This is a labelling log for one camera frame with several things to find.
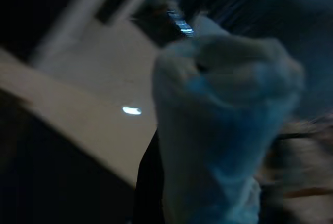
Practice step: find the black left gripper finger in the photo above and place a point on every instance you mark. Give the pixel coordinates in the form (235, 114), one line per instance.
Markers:
(149, 182)

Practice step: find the black floor rug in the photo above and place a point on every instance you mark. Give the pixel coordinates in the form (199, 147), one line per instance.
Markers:
(39, 169)

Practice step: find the white cloth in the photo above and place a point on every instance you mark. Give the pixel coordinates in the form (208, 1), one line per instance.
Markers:
(221, 119)

